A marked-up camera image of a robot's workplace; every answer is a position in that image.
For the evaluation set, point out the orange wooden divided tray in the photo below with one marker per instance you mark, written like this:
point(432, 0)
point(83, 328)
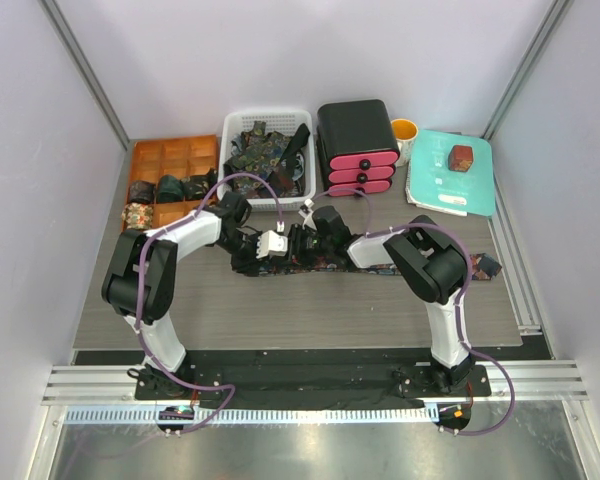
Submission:
point(180, 157)

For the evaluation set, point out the green paisley tie in basket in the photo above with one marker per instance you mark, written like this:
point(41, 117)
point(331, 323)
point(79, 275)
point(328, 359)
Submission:
point(256, 151)

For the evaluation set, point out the rolled cream floral tie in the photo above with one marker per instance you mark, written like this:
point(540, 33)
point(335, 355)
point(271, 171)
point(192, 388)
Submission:
point(137, 216)

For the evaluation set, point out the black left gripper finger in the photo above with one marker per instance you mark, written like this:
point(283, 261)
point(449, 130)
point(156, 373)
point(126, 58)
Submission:
point(242, 265)
point(261, 268)

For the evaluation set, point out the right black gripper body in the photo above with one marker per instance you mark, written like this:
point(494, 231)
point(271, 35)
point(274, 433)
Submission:
point(305, 244)

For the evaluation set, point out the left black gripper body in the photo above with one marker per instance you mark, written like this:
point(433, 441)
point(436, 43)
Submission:
point(240, 243)

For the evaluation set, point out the white plastic mesh basket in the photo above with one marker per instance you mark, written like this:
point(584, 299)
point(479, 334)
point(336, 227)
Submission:
point(258, 191)

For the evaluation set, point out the dark red patterned tie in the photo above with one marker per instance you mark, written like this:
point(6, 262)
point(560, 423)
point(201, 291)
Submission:
point(282, 183)

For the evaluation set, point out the white mug yellow inside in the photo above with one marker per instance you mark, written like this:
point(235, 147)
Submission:
point(405, 132)

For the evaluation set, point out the teal book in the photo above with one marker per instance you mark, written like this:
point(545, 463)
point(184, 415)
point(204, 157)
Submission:
point(432, 184)

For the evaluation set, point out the aluminium frame rail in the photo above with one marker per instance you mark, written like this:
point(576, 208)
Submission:
point(533, 380)

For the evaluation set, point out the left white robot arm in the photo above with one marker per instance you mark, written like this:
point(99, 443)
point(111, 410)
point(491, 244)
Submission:
point(141, 277)

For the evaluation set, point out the rolled brown patterned tie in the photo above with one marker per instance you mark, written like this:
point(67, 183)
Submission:
point(141, 192)

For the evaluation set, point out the navy floral silk tie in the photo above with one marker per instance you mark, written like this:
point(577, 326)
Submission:
point(484, 268)

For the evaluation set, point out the white slotted cable duct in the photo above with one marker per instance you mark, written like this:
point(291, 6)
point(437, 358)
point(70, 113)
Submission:
point(173, 415)

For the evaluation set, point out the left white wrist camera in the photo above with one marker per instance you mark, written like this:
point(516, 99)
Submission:
point(271, 243)

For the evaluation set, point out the black tie in basket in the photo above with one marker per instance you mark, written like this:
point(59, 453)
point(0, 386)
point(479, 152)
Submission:
point(296, 144)

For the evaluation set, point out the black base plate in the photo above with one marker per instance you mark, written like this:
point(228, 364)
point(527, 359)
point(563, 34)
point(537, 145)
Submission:
point(307, 380)

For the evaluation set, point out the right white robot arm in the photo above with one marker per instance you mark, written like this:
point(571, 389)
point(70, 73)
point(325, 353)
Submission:
point(431, 262)

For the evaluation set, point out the red brown small box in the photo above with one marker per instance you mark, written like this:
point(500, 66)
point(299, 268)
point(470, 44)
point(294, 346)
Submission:
point(460, 158)

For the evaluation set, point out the rolled dark green tie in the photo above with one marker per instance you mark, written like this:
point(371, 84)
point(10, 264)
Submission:
point(169, 190)

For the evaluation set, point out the black pink drawer organizer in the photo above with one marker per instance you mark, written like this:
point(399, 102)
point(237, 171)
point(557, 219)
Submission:
point(356, 146)

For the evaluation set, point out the rolled black dotted tie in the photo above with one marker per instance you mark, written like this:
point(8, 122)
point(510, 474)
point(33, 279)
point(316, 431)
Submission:
point(195, 187)

